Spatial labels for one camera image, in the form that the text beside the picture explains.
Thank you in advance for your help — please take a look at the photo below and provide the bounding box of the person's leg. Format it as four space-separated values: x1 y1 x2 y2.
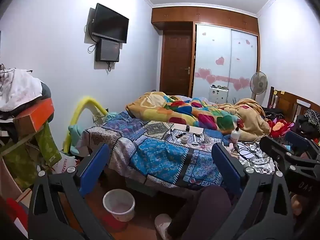
166 185 232 240

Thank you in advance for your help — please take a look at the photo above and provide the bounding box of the patterned patchwork bed sheet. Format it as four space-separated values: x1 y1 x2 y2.
76 111 250 189

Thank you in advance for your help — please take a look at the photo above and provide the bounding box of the white lotion bottle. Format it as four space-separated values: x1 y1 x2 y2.
230 124 242 142

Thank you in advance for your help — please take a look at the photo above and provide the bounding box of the brown wooden door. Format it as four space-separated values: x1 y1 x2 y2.
160 30 195 97

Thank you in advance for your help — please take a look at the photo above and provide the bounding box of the wall-mounted black television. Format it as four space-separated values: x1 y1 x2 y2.
88 3 130 44

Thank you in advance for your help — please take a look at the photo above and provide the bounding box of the white plastic wastebasket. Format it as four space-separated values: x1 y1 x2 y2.
103 189 136 222

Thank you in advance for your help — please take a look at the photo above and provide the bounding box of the television cable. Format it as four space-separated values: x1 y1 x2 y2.
86 21 98 54

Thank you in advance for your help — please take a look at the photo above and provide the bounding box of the red cloth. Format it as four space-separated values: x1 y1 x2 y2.
269 119 295 138

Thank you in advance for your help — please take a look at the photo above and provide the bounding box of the yellow foam tube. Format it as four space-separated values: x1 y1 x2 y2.
63 95 108 153

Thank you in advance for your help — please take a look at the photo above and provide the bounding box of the pale slipper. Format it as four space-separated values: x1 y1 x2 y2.
154 214 173 240

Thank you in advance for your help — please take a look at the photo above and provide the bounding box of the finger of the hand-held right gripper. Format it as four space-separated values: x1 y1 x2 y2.
284 130 318 157
259 135 304 171

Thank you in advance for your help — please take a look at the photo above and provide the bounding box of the small black wall-mounted monitor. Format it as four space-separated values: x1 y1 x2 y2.
95 38 121 63

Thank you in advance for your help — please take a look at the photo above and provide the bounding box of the person's right hand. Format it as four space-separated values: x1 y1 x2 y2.
291 194 304 217

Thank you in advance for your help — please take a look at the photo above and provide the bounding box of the tangle of black cables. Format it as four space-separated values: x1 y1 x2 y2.
235 140 269 165

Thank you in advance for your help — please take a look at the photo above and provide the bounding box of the white wardrobe with heart stickers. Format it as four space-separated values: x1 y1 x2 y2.
192 23 260 103

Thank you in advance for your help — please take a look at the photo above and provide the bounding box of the white plastic bag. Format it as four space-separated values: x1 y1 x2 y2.
54 150 78 175

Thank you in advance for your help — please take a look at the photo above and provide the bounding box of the dark patterned clothing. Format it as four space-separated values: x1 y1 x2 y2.
291 109 320 140

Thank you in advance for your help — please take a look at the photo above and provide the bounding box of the colourful spotted blanket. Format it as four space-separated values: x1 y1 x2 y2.
125 91 272 137

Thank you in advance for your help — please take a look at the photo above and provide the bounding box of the standing electric fan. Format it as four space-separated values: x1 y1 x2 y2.
249 71 268 101

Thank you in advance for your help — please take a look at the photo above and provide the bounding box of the green patterned bag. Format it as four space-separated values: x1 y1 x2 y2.
35 121 62 167

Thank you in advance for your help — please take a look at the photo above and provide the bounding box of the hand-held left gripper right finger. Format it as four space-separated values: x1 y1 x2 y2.
212 142 295 240

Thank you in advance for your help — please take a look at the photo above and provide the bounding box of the white cloth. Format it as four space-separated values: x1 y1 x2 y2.
0 68 45 112

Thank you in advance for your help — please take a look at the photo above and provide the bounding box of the teal cloth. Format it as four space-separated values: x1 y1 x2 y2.
68 112 118 153

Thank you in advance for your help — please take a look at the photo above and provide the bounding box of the wooden overhead cabinet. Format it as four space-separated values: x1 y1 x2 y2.
151 6 259 33

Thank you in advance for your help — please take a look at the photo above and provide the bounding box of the white perforated box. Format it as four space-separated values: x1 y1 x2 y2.
209 85 230 104

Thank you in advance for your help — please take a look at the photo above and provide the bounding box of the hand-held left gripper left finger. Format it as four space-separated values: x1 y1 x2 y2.
28 142 113 240

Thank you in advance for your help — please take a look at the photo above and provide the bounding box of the orange cardboard box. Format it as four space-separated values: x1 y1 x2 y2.
14 97 55 136

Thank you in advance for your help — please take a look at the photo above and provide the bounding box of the wooden headboard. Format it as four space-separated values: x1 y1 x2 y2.
267 86 320 123

